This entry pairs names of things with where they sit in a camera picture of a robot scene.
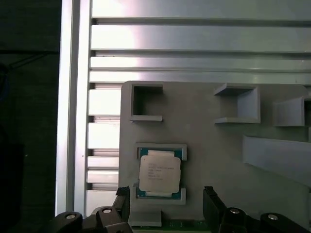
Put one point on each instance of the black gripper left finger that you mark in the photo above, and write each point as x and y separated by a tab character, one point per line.
121	208

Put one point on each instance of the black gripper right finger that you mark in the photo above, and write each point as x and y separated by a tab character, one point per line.
213	208

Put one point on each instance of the silver topped CPU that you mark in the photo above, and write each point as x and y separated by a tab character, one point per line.
159	172

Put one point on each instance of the grey parts rack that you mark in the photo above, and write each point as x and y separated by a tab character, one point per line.
213	170

